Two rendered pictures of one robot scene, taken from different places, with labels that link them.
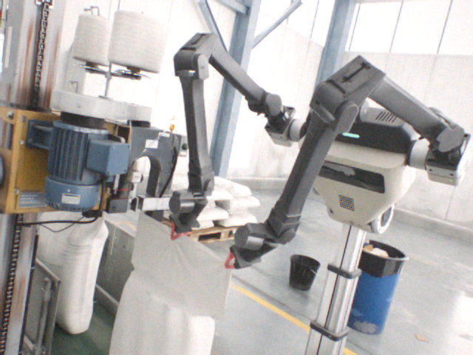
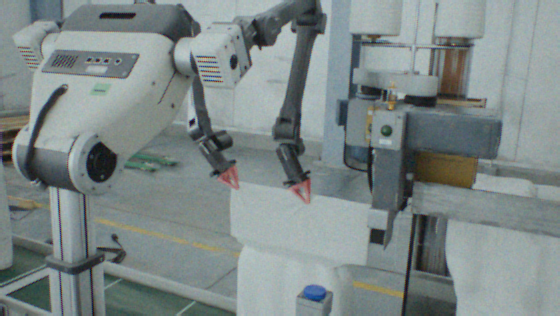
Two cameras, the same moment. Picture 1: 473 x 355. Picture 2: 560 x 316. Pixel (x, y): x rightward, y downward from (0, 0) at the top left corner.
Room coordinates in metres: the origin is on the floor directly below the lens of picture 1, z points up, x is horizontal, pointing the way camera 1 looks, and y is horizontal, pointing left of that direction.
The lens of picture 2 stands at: (2.71, -0.32, 1.47)
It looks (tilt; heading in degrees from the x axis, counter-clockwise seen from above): 13 degrees down; 164
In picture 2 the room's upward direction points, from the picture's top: 3 degrees clockwise
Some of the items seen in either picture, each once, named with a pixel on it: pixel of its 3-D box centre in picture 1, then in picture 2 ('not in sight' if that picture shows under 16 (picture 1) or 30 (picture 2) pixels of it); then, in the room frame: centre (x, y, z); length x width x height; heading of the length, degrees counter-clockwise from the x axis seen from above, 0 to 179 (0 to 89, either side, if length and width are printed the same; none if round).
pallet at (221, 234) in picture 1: (201, 224); not in sight; (4.75, 0.30, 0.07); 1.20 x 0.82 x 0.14; 142
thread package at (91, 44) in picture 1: (95, 40); (461, 11); (1.42, 0.58, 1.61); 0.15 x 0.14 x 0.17; 50
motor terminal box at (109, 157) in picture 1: (108, 160); (346, 115); (1.11, 0.37, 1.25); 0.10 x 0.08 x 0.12; 165
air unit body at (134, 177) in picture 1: (134, 181); not in sight; (1.40, 0.36, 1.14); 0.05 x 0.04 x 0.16; 140
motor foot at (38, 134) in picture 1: (54, 137); not in sight; (1.16, 0.56, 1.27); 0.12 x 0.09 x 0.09; 140
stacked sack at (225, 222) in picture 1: (231, 217); not in sight; (4.86, -0.06, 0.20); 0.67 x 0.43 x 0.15; 140
